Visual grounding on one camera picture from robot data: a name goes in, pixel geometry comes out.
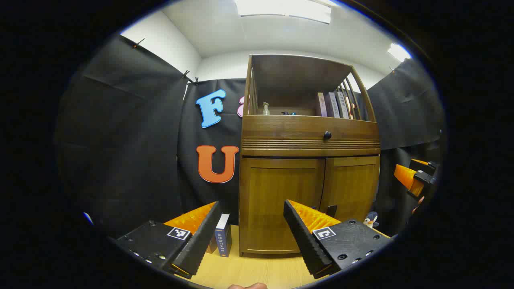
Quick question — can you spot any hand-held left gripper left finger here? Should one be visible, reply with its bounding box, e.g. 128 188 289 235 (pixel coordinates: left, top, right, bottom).
114 201 222 280

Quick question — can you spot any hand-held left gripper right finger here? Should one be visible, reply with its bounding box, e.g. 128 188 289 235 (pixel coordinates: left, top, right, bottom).
284 199 392 279

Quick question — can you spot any wooden shoe cabinet door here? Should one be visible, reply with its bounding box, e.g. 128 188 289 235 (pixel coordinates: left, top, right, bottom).
240 157 326 254
320 156 380 225

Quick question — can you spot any wooden double-door shoe cabinet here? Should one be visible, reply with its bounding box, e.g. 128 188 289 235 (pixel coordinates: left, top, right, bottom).
239 54 381 257

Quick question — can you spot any wooden cabinet drawer black knob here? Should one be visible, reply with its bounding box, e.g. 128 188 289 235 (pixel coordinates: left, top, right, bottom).
242 115 380 141

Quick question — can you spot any blue cover book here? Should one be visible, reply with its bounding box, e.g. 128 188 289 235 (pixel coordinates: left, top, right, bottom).
214 214 233 258

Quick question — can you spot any white spine book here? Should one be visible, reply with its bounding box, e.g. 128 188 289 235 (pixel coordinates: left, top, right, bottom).
337 92 350 119

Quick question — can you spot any mauve hardcover book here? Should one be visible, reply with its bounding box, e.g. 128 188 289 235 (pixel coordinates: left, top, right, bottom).
316 92 328 117

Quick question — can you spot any small ceiling light panel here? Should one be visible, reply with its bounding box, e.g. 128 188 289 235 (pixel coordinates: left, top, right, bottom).
388 43 412 62

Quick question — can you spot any black backdrop cloth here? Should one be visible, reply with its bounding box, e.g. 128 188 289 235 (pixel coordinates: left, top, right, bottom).
56 34 446 241

